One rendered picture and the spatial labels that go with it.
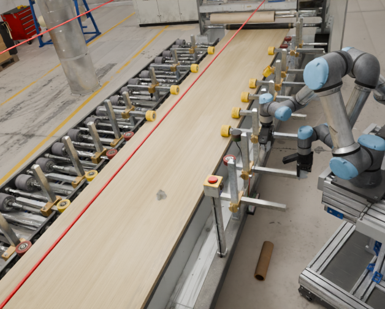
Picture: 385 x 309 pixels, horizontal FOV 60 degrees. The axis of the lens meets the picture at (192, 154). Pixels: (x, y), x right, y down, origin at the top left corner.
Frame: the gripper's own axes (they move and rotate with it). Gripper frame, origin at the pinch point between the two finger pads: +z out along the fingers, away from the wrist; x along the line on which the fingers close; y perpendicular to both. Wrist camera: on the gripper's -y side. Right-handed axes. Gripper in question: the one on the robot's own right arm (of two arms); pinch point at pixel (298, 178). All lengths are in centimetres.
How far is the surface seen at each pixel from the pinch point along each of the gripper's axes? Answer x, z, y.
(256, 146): 19.1, -5.1, -29.7
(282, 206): -26.0, -0.4, -4.5
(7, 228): -91, -14, -137
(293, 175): -1.6, -3.2, -2.7
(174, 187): -34, -8, -66
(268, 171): -1.6, -2.8, -17.1
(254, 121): 19.1, -24.6, -30.4
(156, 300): -92, 8, -50
